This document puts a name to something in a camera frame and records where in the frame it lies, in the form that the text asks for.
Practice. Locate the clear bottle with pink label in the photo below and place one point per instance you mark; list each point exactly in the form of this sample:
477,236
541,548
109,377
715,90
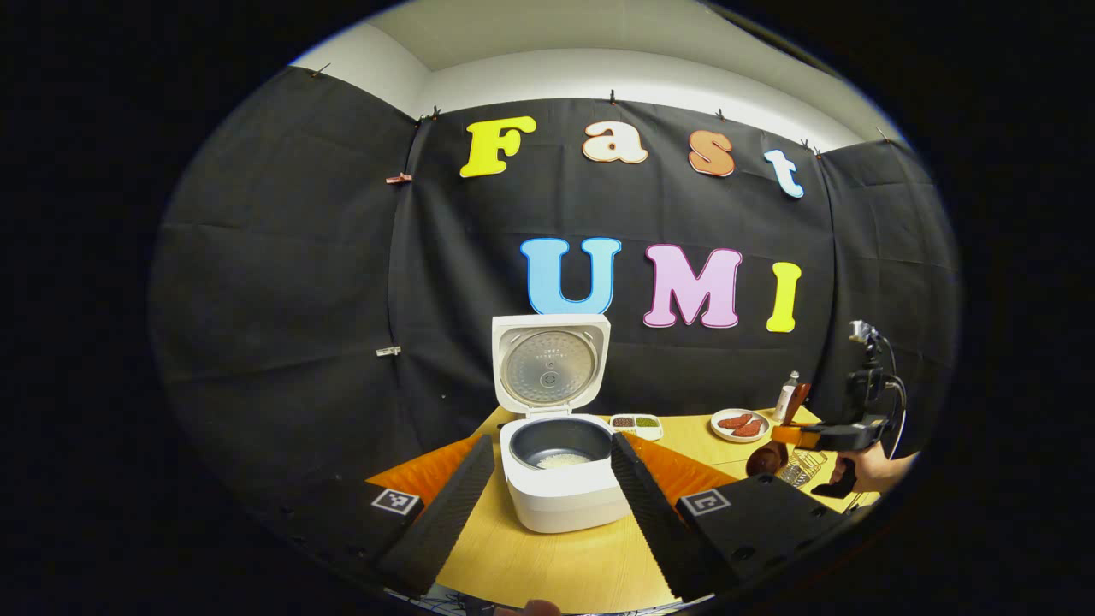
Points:
785,402

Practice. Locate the white round plate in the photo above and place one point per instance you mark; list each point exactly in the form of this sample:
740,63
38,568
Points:
719,432

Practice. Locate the white rice cooker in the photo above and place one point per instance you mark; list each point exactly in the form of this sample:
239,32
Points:
565,505

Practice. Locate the white divided bean dish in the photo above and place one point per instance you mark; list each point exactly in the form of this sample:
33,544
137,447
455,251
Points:
640,423

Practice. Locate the white rice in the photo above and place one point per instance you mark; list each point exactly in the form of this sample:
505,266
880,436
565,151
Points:
563,461

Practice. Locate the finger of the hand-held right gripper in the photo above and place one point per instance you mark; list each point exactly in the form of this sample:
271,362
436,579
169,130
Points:
834,437

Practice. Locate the black backdrop cloth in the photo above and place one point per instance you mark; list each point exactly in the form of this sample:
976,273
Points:
274,299

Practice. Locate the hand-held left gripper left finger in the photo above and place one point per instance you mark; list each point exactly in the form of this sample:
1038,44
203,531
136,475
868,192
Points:
453,513

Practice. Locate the red sausage piece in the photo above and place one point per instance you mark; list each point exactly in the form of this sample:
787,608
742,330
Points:
748,429
734,421

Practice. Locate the brown wooden spoon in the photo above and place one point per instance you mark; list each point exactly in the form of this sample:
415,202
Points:
767,460

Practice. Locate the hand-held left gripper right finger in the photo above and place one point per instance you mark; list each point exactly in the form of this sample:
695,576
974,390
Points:
650,513

